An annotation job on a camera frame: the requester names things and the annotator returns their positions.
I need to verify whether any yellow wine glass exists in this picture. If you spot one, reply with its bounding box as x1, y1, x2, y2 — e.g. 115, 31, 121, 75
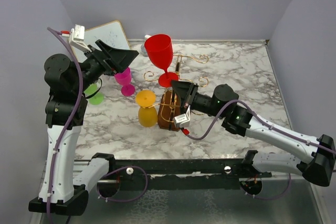
135, 90, 158, 127

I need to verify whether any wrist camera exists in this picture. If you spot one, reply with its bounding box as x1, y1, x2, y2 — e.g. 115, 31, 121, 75
68, 24, 90, 52
173, 106, 191, 128

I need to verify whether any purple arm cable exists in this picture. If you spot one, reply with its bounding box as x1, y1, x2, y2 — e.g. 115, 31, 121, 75
46, 26, 149, 224
183, 99, 336, 200

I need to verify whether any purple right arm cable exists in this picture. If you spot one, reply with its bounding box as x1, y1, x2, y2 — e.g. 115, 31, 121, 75
183, 99, 336, 200

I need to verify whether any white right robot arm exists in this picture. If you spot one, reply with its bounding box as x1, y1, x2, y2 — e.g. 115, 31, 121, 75
171, 80, 335, 187

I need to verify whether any wooden rack base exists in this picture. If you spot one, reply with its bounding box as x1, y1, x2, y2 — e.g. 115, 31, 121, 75
157, 90, 181, 132

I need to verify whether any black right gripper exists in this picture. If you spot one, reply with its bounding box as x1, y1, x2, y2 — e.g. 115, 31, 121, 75
171, 79, 225, 119

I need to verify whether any red wine glass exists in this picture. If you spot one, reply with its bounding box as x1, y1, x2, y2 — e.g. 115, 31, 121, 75
144, 34, 178, 88

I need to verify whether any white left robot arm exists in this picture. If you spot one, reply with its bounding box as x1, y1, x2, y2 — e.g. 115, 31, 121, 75
28, 40, 139, 216

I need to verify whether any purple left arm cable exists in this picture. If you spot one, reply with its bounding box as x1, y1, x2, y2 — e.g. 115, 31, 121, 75
46, 26, 149, 224

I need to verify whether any green wine glass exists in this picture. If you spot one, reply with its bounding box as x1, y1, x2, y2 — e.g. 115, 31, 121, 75
84, 83, 104, 105

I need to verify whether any black mounting rail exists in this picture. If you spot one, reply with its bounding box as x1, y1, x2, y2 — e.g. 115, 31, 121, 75
96, 152, 272, 191

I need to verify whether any gold wire glass rack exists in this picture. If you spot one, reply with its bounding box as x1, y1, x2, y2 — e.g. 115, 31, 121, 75
135, 54, 209, 132

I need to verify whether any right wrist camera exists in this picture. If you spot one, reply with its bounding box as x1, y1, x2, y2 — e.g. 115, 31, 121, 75
173, 106, 191, 128

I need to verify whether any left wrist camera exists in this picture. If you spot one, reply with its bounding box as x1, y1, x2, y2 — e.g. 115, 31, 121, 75
68, 24, 90, 52

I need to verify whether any pink wine glass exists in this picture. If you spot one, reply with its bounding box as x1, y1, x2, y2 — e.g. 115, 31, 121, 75
114, 67, 135, 97

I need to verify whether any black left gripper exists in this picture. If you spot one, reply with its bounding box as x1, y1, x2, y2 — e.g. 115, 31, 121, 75
72, 38, 138, 94

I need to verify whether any small whiteboard gold frame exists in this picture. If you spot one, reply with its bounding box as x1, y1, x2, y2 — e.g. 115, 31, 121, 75
71, 20, 130, 50

